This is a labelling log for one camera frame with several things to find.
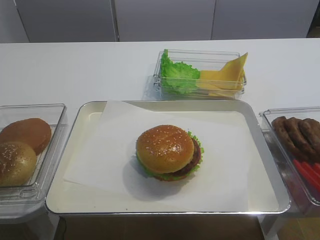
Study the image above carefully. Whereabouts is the sesame seed top bun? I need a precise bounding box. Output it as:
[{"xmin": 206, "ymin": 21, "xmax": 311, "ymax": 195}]
[{"xmin": 136, "ymin": 125, "xmax": 196, "ymax": 174}]

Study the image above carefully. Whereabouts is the sesame seed bun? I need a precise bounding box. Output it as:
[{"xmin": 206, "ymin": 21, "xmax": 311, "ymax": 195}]
[
  {"xmin": 136, "ymin": 125, "xmax": 196, "ymax": 174},
  {"xmin": 0, "ymin": 141, "xmax": 37, "ymax": 187}
]

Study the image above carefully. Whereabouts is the clear lettuce and cheese container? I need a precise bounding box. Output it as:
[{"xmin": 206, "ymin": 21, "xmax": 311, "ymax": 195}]
[{"xmin": 153, "ymin": 49, "xmax": 248, "ymax": 100}]

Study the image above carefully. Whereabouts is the yellow cheese slice flat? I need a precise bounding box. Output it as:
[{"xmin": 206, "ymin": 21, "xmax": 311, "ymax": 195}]
[{"xmin": 196, "ymin": 70, "xmax": 243, "ymax": 98}]

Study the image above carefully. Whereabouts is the yellow cheese slice upright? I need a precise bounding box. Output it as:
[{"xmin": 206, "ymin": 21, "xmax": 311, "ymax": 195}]
[{"xmin": 217, "ymin": 52, "xmax": 248, "ymax": 91}]

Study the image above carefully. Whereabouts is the green lettuce leaf in container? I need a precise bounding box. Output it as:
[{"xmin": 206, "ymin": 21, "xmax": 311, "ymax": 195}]
[{"xmin": 160, "ymin": 49, "xmax": 200, "ymax": 95}]

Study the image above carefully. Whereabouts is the brown patty on burger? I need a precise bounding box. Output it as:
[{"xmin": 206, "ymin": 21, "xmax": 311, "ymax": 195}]
[{"xmin": 170, "ymin": 138, "xmax": 201, "ymax": 177}]

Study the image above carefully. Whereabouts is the green lettuce under patty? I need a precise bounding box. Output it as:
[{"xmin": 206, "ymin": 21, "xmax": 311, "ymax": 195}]
[{"xmin": 136, "ymin": 131, "xmax": 205, "ymax": 177}]

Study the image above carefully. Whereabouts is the silver metal tray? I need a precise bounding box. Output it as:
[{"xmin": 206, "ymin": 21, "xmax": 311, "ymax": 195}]
[{"xmin": 46, "ymin": 100, "xmax": 291, "ymax": 214}]

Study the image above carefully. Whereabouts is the bottom bun of burger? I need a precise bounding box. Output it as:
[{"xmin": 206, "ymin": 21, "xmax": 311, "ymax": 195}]
[{"xmin": 153, "ymin": 175, "xmax": 187, "ymax": 182}]

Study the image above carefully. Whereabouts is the white parchment paper sheet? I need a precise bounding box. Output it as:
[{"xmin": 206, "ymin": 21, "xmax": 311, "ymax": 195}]
[{"xmin": 64, "ymin": 101, "xmax": 252, "ymax": 212}]

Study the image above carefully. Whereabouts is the plain brown bun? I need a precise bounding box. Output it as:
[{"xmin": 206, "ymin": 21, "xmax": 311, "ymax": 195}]
[{"xmin": 0, "ymin": 118, "xmax": 52, "ymax": 156}]

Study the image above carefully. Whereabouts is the clear bun container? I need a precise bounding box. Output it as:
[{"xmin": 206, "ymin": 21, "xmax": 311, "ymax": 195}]
[{"xmin": 0, "ymin": 103, "xmax": 68, "ymax": 206}]

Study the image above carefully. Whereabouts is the left brown patty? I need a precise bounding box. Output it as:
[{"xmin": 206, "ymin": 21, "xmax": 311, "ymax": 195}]
[{"xmin": 272, "ymin": 116, "xmax": 309, "ymax": 162}]

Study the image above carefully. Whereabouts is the clear patty and tomato container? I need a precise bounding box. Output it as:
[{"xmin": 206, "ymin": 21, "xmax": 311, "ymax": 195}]
[{"xmin": 259, "ymin": 107, "xmax": 320, "ymax": 217}]

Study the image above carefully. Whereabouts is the middle brown patty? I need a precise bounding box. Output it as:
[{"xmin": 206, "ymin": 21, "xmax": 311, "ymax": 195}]
[{"xmin": 285, "ymin": 117, "xmax": 319, "ymax": 162}]

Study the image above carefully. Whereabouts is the right brown patty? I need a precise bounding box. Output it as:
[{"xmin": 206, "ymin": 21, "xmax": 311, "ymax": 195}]
[{"xmin": 298, "ymin": 118, "xmax": 320, "ymax": 151}]

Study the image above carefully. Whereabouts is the left red tomato slice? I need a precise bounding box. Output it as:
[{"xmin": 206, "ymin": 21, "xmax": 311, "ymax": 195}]
[{"xmin": 293, "ymin": 159, "xmax": 320, "ymax": 201}]

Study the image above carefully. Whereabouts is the middle red tomato slice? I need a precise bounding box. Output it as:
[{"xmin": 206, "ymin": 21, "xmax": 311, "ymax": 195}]
[{"xmin": 301, "ymin": 162, "xmax": 320, "ymax": 186}]

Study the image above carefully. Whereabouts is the right red tomato slice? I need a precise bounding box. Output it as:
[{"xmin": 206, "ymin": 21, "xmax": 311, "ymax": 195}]
[{"xmin": 313, "ymin": 163, "xmax": 320, "ymax": 173}]

